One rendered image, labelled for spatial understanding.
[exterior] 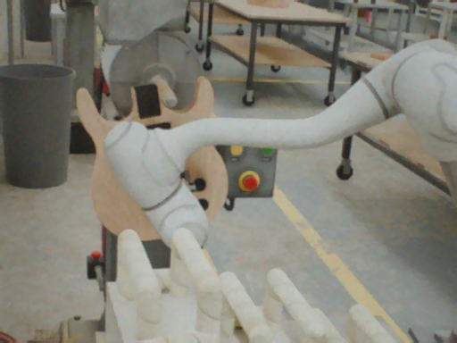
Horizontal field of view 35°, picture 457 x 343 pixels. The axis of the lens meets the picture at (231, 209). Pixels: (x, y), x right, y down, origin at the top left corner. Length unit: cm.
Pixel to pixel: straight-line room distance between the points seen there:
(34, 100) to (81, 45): 100
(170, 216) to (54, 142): 329
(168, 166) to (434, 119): 51
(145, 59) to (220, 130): 54
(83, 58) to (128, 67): 355
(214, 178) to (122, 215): 25
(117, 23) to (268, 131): 41
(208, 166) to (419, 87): 70
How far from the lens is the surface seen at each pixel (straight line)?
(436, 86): 130
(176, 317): 107
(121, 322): 106
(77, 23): 543
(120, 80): 192
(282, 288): 112
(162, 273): 112
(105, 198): 183
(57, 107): 463
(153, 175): 141
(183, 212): 144
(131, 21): 161
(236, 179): 204
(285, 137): 146
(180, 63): 194
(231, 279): 113
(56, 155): 473
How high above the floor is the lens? 164
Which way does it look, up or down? 21 degrees down
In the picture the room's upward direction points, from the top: 5 degrees clockwise
